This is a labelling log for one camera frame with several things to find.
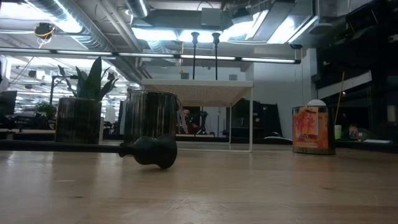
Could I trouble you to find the silver candle tin brown label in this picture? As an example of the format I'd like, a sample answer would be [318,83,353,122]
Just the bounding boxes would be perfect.
[123,89,180,146]

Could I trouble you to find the candle tin orange label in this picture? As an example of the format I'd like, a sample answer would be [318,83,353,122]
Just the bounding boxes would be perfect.
[291,105,337,156]

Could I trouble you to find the person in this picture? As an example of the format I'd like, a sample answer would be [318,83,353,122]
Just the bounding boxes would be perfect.
[181,108,201,135]

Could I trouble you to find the black machine green lights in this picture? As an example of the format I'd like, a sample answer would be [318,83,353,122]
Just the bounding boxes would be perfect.
[195,111,218,135]

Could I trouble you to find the black cabinet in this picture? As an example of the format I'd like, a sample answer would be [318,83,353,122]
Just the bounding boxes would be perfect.
[231,99,283,138]

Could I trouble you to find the long LED light bar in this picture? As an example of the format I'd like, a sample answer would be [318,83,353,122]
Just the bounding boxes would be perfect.
[0,46,302,65]

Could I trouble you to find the green plant in white pot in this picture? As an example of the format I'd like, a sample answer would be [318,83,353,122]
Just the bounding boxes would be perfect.
[57,55,119,141]

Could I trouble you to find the green background plant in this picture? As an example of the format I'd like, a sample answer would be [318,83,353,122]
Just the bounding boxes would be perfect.
[33,101,57,125]

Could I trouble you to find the black monitor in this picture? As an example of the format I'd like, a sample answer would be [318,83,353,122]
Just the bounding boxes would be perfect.
[0,90,18,116]

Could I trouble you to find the black cross rail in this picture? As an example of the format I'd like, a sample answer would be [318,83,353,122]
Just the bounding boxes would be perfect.
[0,130,293,144]

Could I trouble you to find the yellow hanging cable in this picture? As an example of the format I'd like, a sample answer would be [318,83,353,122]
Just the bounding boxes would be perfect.
[334,71,346,125]

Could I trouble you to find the black aluminium rail frame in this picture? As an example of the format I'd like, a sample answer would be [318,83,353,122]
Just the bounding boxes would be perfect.
[335,139,398,154]

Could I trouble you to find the black ceiling device yellow cable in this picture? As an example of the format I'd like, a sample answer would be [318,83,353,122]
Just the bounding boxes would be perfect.
[33,22,57,40]

